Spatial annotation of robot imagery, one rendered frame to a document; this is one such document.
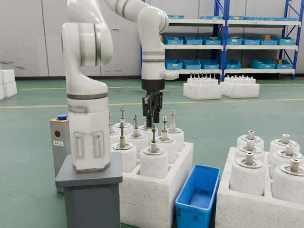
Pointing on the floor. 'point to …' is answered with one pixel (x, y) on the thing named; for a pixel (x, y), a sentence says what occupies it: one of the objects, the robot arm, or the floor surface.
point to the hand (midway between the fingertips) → (153, 121)
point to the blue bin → (198, 197)
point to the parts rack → (225, 23)
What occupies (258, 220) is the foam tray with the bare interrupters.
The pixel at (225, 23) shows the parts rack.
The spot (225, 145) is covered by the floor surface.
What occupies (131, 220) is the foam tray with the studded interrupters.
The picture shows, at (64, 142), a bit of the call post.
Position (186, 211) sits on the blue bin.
